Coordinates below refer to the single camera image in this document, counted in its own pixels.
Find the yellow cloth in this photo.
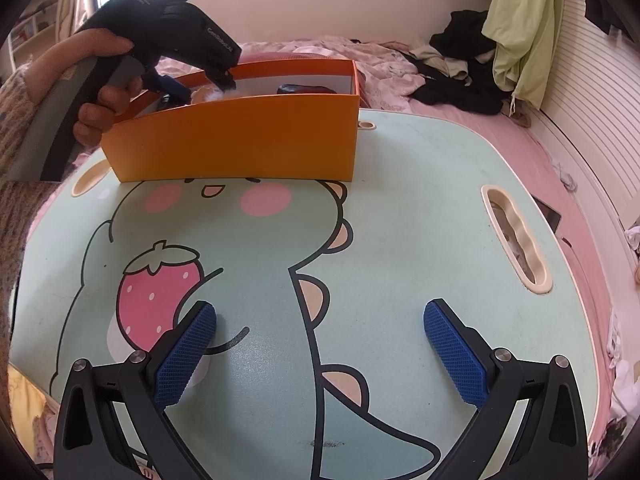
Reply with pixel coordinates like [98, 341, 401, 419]
[7, 367, 56, 461]

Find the white slatted wardrobe door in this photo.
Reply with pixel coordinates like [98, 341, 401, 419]
[542, 0, 640, 271]

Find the green cartoon desktop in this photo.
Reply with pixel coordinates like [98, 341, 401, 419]
[10, 107, 608, 480]

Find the light green garment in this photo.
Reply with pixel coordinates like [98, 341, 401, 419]
[487, 0, 557, 111]

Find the pink floral duvet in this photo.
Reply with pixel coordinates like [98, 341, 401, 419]
[155, 35, 441, 111]

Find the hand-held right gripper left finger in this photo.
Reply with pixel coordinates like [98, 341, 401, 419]
[52, 300, 218, 480]

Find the black clothes pile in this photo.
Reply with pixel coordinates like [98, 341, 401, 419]
[407, 9, 516, 116]

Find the person's left hand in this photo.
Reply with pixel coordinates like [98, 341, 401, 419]
[22, 27, 146, 148]

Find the black smartphone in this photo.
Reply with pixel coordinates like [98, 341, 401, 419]
[531, 195, 563, 233]

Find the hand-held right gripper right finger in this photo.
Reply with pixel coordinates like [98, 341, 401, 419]
[422, 298, 590, 480]

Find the black hanging garment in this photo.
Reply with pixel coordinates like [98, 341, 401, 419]
[582, 0, 636, 41]

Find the orange cardboard box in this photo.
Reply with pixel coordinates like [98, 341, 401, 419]
[100, 58, 362, 183]

